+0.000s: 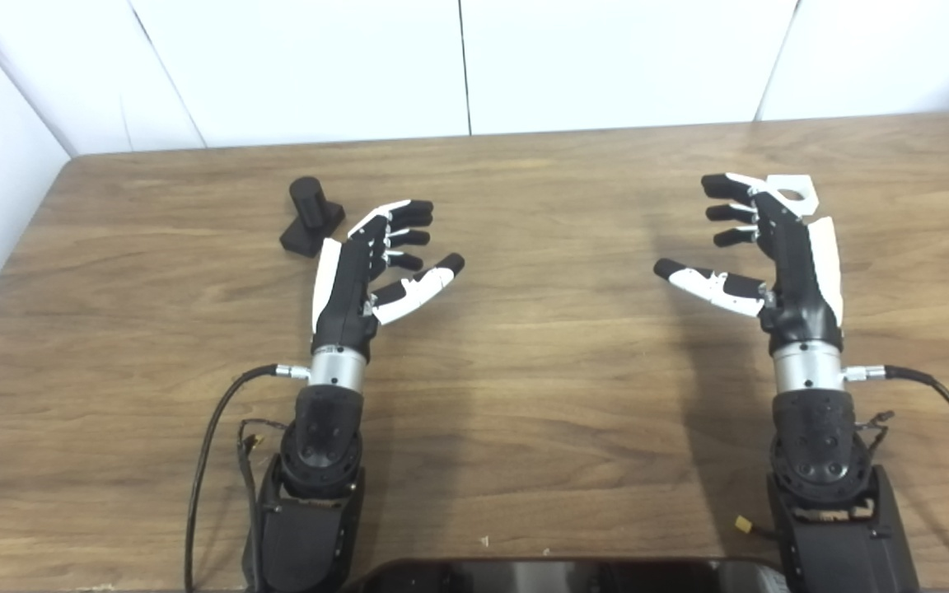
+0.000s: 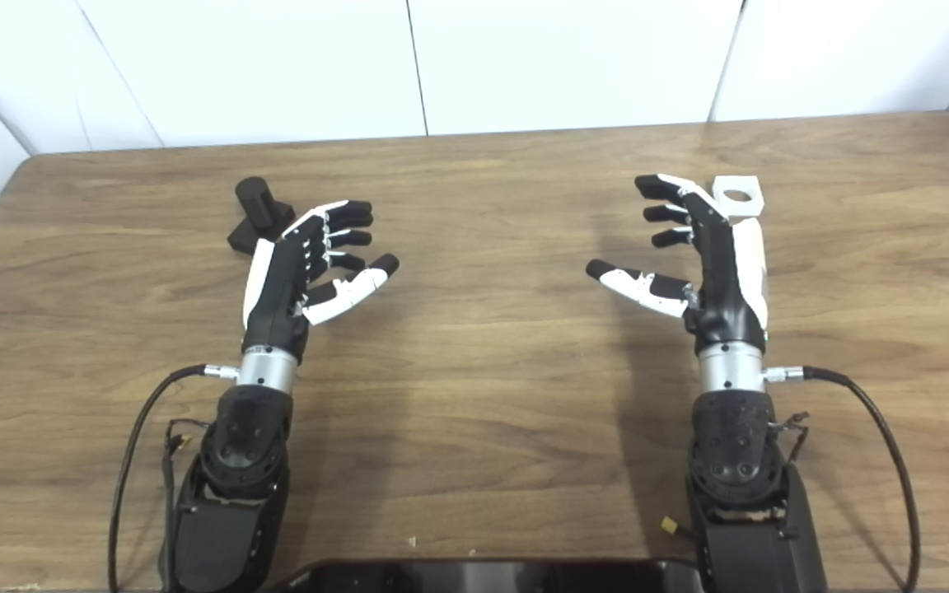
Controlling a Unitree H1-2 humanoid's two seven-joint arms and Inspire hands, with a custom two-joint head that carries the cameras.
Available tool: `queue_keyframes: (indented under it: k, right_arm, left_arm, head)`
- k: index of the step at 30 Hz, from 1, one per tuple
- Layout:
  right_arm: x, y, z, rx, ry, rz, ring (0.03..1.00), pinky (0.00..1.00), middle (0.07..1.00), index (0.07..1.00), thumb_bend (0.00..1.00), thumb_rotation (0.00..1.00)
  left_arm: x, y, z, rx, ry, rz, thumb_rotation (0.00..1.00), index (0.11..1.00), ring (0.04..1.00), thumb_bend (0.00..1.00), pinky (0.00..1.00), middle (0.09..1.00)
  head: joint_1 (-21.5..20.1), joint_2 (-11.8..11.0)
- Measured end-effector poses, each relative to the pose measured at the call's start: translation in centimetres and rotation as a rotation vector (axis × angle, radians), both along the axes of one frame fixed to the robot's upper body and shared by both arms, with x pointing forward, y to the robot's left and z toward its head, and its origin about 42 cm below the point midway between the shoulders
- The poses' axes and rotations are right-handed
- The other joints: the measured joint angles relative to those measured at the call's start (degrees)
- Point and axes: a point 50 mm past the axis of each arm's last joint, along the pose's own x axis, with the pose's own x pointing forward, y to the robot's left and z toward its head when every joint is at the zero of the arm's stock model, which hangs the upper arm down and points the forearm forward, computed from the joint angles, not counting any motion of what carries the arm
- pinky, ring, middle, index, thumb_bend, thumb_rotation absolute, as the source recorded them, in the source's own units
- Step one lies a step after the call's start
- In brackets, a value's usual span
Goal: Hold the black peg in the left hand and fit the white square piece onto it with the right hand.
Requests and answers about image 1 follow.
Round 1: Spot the right thin wire yellow connector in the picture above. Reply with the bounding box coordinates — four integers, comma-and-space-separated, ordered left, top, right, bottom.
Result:
732, 516, 780, 543

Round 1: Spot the right thin black wrist wire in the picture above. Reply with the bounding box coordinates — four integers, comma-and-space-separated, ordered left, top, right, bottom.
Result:
853, 410, 895, 458

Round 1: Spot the black peg with square base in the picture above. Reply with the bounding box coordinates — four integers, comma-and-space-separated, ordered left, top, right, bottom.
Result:
279, 176, 347, 259

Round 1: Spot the left thin wire yellow connector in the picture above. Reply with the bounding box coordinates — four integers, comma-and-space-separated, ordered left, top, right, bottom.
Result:
236, 418, 288, 495

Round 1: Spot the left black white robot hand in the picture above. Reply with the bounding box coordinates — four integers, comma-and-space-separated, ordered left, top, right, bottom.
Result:
311, 199, 466, 362

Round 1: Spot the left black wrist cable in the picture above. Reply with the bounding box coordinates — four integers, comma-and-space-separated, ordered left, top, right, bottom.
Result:
185, 365, 312, 593

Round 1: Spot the thin wire yellow connector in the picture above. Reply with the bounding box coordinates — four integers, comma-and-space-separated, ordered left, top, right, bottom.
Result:
236, 418, 288, 495
732, 516, 780, 543

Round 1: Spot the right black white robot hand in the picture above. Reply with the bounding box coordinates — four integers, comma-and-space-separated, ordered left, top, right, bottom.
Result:
653, 173, 844, 355

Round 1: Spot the white square piece with hole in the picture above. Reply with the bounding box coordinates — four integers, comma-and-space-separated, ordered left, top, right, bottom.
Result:
765, 174, 820, 218

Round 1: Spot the black robot torso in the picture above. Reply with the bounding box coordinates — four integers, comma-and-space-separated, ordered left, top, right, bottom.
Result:
347, 558, 788, 593

